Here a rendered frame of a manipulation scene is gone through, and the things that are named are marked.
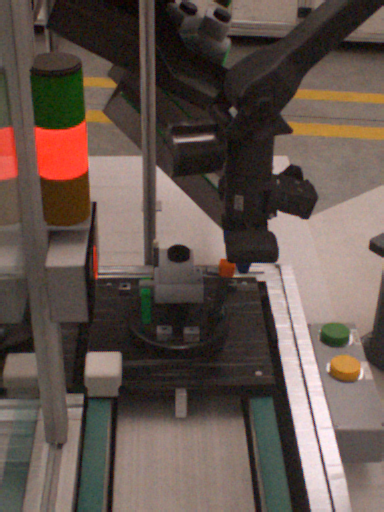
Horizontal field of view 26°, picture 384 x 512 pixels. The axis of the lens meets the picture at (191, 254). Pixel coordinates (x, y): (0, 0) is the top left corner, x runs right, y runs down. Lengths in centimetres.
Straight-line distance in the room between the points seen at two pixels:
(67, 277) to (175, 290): 31
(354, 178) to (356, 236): 210
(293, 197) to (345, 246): 54
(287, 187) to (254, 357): 23
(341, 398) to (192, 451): 20
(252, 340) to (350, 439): 19
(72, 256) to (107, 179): 96
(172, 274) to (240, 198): 14
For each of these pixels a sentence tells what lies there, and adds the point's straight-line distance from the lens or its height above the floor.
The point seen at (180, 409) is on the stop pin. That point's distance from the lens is 106.
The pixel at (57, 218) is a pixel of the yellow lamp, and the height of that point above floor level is 127.
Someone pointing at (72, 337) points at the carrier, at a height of 97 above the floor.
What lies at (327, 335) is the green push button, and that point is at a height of 97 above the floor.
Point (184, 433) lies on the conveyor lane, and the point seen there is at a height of 92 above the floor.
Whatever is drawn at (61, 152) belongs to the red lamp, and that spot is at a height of 134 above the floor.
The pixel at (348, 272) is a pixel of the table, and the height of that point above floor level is 86.
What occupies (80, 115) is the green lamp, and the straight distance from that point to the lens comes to 77.
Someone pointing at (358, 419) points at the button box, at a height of 96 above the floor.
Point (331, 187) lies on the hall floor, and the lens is 359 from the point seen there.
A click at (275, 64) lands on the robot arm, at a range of 95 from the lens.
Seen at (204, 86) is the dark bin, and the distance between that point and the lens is 127.
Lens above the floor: 167
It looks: 33 degrees down
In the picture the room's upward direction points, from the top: 1 degrees clockwise
